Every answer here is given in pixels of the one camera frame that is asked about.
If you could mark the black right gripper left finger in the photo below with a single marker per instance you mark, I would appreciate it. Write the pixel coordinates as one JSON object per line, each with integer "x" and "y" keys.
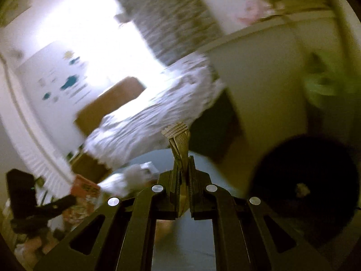
{"x": 120, "y": 234}

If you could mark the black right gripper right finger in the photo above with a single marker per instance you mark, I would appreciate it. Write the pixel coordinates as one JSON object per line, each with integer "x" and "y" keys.
{"x": 248, "y": 236}

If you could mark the white fluffy sock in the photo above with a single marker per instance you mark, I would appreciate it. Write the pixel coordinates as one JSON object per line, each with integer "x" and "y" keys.
{"x": 139, "y": 175}

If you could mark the black round trash bin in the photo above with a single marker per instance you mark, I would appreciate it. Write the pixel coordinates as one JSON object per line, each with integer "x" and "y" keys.
{"x": 312, "y": 180}

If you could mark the white crumpled plastic bag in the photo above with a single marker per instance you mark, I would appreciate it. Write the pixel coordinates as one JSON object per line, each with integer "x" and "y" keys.
{"x": 116, "y": 185}

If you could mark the grey blue table cloth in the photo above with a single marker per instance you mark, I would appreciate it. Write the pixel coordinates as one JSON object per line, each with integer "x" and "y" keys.
{"x": 129, "y": 242}

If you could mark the red snack box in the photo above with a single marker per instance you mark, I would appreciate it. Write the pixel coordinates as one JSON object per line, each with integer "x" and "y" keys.
{"x": 84, "y": 188}

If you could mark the brown wooden nightstand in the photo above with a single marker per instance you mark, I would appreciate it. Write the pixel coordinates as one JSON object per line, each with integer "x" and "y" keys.
{"x": 88, "y": 167}

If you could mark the brown wooden headboard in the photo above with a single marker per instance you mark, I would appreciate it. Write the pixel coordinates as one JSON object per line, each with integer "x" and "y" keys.
{"x": 90, "y": 117}

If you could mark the white rumpled duvet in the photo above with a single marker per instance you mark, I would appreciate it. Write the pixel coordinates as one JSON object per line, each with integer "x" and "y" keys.
{"x": 181, "y": 93}

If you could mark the white bedside cabinet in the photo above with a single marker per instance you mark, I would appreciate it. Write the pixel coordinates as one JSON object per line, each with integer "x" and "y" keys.
{"x": 262, "y": 66}

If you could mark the patterned grey window curtain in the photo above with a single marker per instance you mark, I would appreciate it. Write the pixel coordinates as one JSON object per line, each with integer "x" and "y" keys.
{"x": 172, "y": 28}

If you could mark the wall sticker poster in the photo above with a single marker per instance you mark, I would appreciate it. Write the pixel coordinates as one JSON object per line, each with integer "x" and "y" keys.
{"x": 55, "y": 78}

